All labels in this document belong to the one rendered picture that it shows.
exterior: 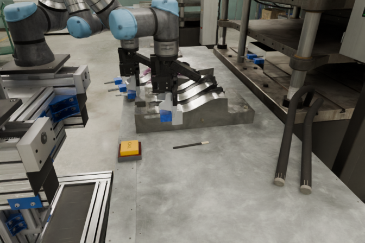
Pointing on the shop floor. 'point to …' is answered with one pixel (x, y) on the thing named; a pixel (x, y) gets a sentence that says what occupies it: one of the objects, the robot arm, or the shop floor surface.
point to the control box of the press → (358, 38)
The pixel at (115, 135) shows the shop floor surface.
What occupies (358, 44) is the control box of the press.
